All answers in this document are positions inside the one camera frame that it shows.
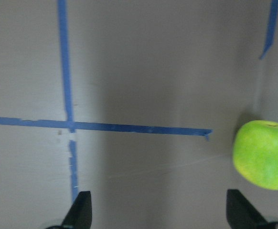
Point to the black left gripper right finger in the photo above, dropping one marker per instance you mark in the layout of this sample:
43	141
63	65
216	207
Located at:
240	213

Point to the green apple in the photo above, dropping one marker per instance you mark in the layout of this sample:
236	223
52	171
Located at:
255	153

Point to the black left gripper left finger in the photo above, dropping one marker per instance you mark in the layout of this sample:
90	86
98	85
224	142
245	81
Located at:
79	215

